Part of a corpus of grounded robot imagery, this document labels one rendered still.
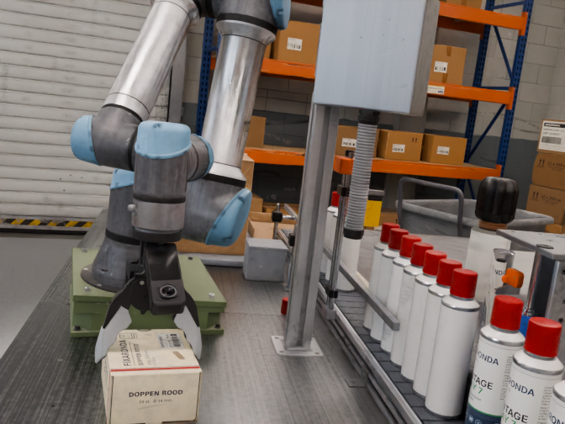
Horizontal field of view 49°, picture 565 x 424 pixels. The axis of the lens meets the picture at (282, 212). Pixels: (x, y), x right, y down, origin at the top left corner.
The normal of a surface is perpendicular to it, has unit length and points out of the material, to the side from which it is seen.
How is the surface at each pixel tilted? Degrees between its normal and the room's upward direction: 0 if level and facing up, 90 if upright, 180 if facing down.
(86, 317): 90
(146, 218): 90
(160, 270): 32
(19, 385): 0
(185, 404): 90
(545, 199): 90
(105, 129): 56
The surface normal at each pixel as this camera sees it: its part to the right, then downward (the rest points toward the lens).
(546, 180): -0.90, -0.02
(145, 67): 0.38, -0.36
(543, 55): 0.33, 0.20
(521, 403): -0.73, 0.04
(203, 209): -0.14, -0.02
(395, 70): -0.43, 0.11
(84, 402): 0.11, -0.98
